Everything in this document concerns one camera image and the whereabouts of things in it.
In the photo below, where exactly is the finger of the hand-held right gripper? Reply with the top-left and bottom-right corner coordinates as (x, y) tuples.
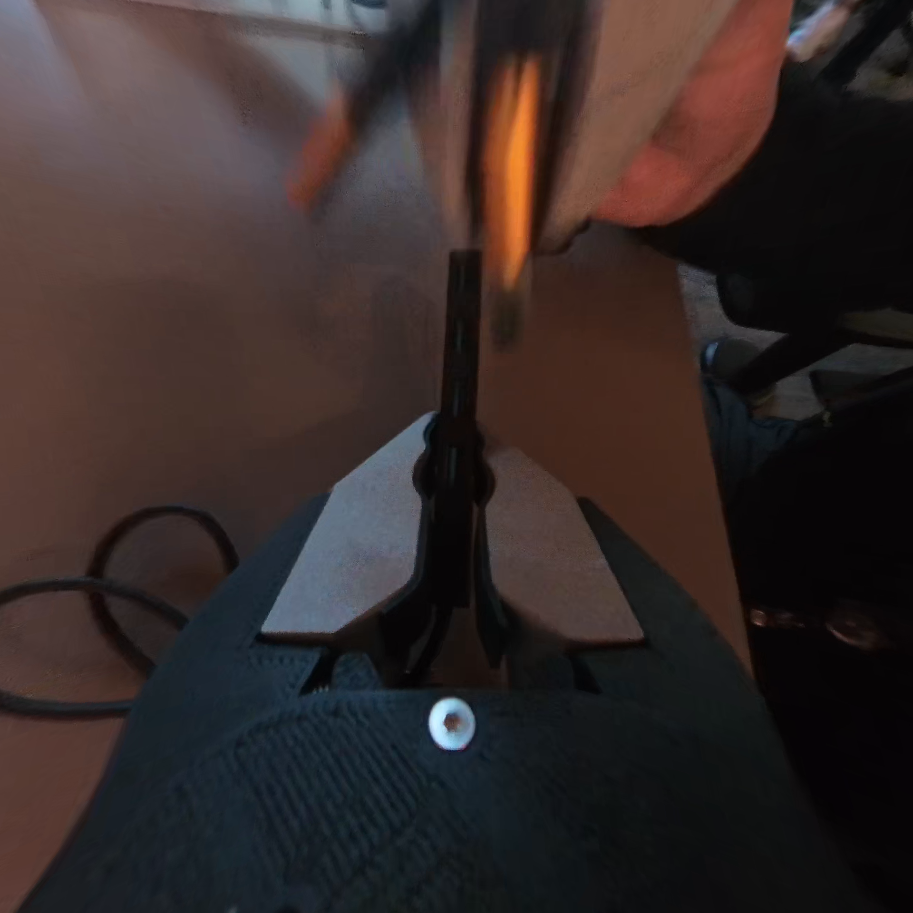
(541, 0), (714, 254)
(421, 0), (493, 240)

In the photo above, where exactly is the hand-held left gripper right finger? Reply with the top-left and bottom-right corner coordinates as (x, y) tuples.
(473, 428), (646, 668)

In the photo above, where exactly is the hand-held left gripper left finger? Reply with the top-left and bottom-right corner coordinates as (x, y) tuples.
(260, 411), (439, 686)

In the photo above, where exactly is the black cable with orange plugs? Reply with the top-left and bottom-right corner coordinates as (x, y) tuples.
(289, 0), (546, 354)

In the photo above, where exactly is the dark grey usb hub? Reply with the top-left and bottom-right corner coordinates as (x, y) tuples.
(438, 250), (487, 614)

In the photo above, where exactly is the person's right hand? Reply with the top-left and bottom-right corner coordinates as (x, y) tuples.
(593, 0), (794, 229)

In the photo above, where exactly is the black office chair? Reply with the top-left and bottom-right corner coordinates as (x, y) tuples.
(702, 271), (913, 400)

